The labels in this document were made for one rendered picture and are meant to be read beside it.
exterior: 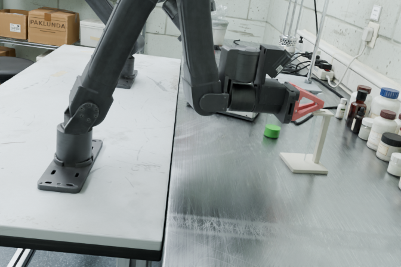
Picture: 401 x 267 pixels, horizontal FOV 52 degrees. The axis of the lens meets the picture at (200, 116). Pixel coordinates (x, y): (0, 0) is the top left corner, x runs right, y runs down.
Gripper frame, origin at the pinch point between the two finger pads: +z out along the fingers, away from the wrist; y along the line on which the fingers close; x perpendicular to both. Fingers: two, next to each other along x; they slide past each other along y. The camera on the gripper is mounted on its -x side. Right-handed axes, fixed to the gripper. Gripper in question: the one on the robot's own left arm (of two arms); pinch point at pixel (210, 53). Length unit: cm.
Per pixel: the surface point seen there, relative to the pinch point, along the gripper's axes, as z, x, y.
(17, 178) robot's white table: 2, 16, -68
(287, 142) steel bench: 31.2, -8.6, -19.5
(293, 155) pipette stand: 32.7, -10.8, -28.9
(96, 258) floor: 33, 107, 14
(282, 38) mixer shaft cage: 9.1, -12.0, 36.8
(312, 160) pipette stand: 35.8, -13.9, -29.1
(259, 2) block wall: -32, 24, 235
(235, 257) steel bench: 32, -9, -68
